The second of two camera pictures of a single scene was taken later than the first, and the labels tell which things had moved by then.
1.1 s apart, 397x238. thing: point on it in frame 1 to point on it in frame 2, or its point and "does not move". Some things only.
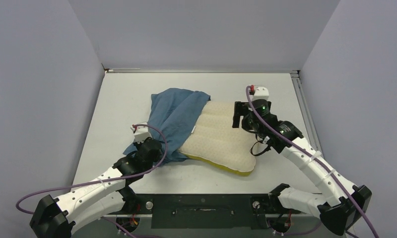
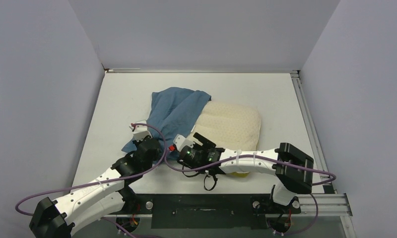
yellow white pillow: (213, 140) does not move
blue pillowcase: (172, 113) does not move
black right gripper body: (241, 109) to (207, 144)
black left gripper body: (137, 145) does not move
